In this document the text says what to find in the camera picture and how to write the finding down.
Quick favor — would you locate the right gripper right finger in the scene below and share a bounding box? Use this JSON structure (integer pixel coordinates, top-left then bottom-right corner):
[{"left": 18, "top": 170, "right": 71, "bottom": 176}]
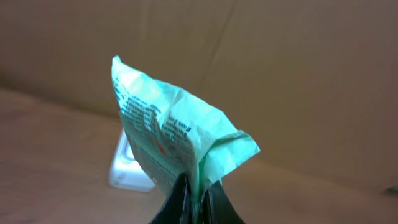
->
[{"left": 202, "top": 181, "right": 245, "bottom": 224}]

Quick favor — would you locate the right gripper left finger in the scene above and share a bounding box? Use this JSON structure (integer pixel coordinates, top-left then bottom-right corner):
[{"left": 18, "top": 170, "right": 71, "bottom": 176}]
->
[{"left": 149, "top": 173, "right": 192, "bottom": 224}]

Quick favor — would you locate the teal wipes packet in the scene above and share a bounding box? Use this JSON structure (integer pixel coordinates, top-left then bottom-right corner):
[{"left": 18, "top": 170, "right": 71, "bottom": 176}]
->
[{"left": 111, "top": 56, "right": 260, "bottom": 204}]

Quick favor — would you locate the white barcode scanner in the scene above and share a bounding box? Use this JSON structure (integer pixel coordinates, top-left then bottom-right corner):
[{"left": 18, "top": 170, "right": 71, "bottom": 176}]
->
[{"left": 108, "top": 130, "right": 155, "bottom": 192}]

